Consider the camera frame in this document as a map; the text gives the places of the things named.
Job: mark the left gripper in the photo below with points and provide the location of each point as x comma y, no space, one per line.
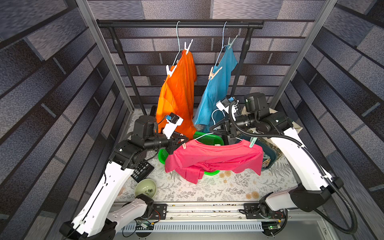
173,142

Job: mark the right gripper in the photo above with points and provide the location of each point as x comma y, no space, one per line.
223,127

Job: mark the pale green clothespin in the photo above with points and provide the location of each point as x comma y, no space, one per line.
252,141

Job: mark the pink garment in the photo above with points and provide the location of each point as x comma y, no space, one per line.
191,163

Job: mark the orange garment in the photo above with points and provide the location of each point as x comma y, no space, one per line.
177,95

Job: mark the blue t-shirt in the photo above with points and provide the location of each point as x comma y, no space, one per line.
216,90

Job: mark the beige clothespin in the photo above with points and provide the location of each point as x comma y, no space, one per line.
213,73

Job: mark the white clothespin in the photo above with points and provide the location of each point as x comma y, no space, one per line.
188,46
170,70
231,42

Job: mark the light blue wire hanger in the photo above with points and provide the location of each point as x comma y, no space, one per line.
222,46

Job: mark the white plastic hanger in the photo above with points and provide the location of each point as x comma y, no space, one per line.
179,45

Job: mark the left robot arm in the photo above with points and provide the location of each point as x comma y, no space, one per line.
114,174

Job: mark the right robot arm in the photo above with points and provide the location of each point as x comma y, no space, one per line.
316,185

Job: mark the green plastic laundry basket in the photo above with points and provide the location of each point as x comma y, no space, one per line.
207,139

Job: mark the black calculator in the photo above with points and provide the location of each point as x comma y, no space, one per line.
142,171

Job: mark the teal clothespin tray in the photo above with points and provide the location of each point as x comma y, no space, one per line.
270,155

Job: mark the green ceramic bowl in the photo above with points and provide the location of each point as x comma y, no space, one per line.
147,187

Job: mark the black clothes rack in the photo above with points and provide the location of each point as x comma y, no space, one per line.
111,25

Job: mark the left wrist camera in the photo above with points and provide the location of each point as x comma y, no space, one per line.
173,121

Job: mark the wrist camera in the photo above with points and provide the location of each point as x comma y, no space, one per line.
173,121
223,105

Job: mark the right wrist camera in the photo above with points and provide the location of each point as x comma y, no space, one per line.
223,105

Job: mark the cream tote bag green handles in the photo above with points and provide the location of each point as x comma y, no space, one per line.
281,122

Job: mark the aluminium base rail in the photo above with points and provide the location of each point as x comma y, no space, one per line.
215,217

